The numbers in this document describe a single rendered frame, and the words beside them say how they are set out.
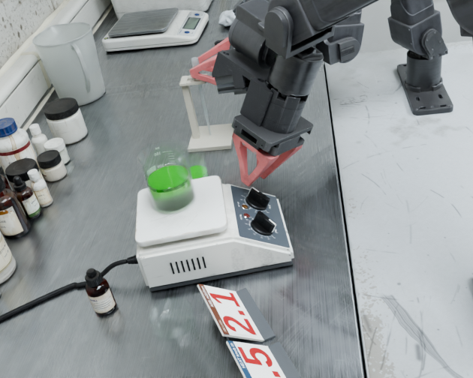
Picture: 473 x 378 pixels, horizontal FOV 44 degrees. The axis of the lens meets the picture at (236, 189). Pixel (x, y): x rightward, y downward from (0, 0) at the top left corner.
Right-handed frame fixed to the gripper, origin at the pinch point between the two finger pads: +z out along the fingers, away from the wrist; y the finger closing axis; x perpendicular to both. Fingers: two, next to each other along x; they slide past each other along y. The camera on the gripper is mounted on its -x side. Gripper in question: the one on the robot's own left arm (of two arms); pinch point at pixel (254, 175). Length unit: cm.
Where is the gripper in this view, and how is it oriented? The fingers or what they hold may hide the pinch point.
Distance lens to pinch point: 81.6
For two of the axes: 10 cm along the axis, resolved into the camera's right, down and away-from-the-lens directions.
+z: -2.7, 7.7, 5.8
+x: 7.1, 5.7, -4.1
